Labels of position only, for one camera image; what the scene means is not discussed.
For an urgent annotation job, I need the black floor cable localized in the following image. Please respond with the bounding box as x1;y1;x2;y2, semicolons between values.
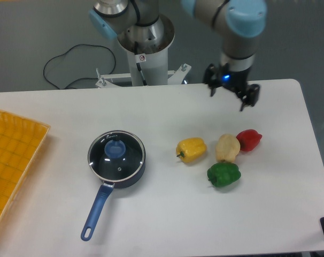
43;44;117;90

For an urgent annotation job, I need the blue saucepan with handle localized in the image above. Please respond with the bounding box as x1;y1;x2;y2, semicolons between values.
81;166;134;241

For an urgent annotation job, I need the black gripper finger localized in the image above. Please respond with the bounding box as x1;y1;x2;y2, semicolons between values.
240;84;260;111
203;63;221;96

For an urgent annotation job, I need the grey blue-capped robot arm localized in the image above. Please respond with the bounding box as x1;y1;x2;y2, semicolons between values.
89;1;267;107

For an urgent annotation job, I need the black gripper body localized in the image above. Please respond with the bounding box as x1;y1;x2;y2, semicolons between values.
217;63;250;93

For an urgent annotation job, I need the white metal base frame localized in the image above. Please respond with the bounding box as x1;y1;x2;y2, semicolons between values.
95;63;192;88

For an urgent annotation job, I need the yellow woven basket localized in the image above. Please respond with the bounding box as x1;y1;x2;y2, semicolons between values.
0;110;50;222

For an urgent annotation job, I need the yellow bell pepper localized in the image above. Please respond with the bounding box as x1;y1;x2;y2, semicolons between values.
175;138;207;163

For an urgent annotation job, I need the glass pot lid blue knob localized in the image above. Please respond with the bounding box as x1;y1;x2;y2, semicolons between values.
87;130;146;188

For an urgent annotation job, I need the cream white bell pepper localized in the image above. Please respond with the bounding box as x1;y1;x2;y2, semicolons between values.
215;134;241;163

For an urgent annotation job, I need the green bell pepper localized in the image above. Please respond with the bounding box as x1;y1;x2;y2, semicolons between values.
207;162;241;187

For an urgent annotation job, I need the red bell pepper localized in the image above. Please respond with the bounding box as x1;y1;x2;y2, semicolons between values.
236;129;263;152

